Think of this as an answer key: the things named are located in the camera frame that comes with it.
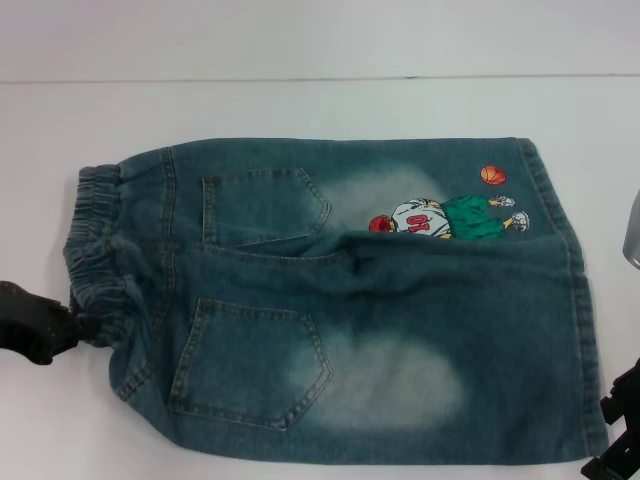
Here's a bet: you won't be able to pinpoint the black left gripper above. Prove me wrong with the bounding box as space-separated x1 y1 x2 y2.
0 280 104 366

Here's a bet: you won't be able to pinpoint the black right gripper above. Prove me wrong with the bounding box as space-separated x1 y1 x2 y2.
579 356 640 480

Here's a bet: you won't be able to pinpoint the blue denim shorts with print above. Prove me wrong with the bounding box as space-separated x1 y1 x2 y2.
62 135 610 464

